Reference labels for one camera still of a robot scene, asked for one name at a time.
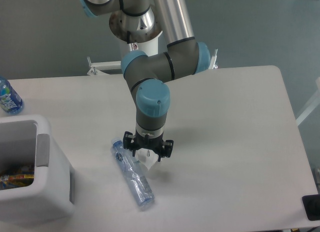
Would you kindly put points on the white table leg frame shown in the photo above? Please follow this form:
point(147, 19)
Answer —
point(309, 106)

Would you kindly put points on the clear plastic bottle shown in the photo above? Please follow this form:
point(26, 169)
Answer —
point(132, 173)

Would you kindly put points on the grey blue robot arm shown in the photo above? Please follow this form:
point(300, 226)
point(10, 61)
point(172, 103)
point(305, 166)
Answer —
point(136, 21)

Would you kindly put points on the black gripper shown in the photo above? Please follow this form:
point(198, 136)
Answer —
point(135, 142)

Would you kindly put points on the blue labelled drink bottle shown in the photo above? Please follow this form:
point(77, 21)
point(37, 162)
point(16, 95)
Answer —
point(10, 101)

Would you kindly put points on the white trash can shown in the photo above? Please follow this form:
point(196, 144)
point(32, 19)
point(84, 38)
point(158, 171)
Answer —
point(37, 177)

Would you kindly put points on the colourful snack wrappers in bin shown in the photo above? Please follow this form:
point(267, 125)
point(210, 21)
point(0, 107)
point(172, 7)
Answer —
point(19, 176)

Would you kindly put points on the white pedestal foot bracket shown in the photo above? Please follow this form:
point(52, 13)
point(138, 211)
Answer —
point(103, 68)

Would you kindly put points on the white paper wrapper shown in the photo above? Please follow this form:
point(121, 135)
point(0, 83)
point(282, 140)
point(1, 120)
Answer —
point(147, 157)

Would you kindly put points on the black device at table edge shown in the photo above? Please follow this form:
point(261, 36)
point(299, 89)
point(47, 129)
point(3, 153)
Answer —
point(312, 204)

